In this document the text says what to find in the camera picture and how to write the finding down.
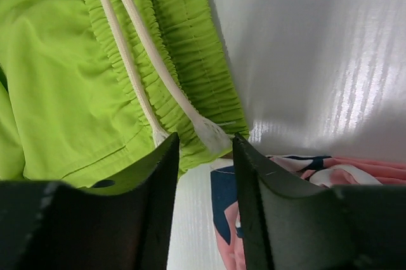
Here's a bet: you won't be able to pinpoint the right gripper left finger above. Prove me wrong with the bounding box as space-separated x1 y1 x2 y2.
1 134 180 269

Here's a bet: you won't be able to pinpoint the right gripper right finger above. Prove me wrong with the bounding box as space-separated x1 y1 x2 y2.
233 135 405 269

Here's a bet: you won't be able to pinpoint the pink shark print shorts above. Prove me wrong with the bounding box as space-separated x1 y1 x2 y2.
211 155 405 269

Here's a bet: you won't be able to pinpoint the lime green shorts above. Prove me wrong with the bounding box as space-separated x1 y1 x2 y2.
1 0 249 188

